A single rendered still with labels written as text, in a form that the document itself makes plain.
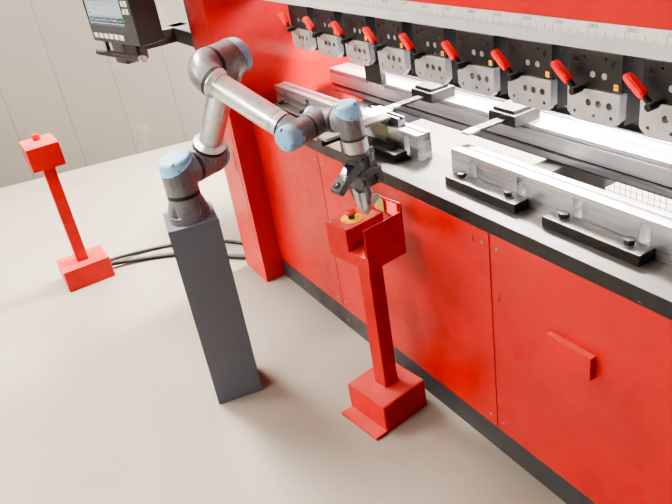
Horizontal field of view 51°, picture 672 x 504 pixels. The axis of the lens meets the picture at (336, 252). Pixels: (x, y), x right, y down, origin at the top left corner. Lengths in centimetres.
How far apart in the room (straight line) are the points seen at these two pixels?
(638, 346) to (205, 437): 162
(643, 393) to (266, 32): 218
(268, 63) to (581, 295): 192
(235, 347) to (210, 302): 23
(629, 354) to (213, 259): 142
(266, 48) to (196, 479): 183
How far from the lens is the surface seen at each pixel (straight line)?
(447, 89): 262
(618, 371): 186
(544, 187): 195
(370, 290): 233
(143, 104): 578
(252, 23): 320
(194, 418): 284
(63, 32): 567
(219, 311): 263
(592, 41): 171
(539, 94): 184
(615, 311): 176
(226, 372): 278
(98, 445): 290
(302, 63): 333
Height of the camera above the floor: 178
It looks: 29 degrees down
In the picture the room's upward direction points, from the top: 10 degrees counter-clockwise
